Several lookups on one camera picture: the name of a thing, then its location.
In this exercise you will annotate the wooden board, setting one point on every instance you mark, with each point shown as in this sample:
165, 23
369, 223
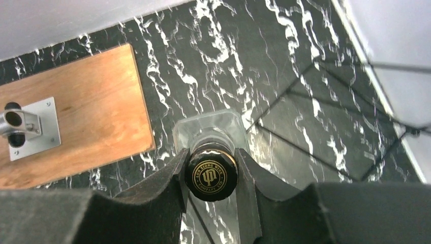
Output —
102, 117

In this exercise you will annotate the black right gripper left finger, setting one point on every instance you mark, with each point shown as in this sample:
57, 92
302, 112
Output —
148, 212

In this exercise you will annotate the black wire wine rack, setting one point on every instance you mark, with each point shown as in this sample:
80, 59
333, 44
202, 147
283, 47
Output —
319, 122

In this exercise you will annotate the clear square bottle black cap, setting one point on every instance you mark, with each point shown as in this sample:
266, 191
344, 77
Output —
211, 172

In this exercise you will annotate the metal bracket on board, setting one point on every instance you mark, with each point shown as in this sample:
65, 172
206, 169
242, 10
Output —
30, 129

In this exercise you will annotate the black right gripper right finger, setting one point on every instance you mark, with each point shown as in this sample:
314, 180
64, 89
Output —
273, 211

